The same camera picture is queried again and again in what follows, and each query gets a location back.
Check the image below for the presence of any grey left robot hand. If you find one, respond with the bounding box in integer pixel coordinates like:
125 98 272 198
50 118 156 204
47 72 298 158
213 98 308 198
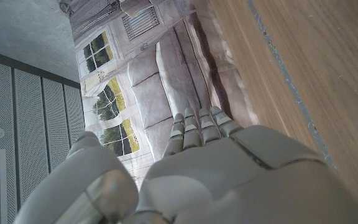
12 105 358 224

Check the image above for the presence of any printed sofa room backdrop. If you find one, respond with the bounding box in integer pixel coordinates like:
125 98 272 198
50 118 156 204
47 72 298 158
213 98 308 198
57 0 260 190

